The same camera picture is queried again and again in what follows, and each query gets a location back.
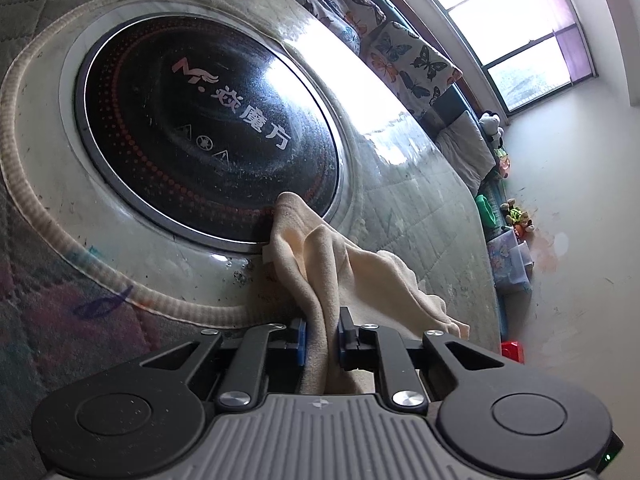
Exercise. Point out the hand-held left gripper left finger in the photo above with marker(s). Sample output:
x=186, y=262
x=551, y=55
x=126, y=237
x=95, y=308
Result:
x=301, y=344

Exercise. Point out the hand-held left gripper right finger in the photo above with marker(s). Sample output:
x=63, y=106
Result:
x=343, y=341

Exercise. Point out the cream cloth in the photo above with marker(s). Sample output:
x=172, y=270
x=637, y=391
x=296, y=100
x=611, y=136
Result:
x=310, y=260

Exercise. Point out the red perforated plastic stool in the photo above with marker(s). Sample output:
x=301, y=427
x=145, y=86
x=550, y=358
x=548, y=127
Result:
x=512, y=351

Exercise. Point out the light blue printed box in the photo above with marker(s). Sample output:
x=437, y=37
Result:
x=510, y=260

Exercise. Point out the green bowl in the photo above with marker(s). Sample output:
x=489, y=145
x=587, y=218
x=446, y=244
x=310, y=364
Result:
x=485, y=210

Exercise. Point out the brown and green plush toy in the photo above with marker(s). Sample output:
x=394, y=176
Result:
x=517, y=216

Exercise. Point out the grey pillow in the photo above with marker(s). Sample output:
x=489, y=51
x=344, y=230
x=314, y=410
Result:
x=467, y=150

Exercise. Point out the pink plush toy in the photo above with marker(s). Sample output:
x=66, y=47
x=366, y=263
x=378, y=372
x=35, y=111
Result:
x=502, y=162

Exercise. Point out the round black induction cooktop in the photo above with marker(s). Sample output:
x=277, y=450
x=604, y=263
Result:
x=200, y=125

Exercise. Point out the panda plush toy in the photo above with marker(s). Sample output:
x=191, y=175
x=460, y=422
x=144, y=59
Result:
x=491, y=127

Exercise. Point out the upright butterfly print pillow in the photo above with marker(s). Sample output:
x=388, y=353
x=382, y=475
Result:
x=410, y=65

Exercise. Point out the flat butterfly print pillow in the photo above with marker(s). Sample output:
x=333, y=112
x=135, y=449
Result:
x=330, y=5

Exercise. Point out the window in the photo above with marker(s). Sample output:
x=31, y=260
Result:
x=500, y=25

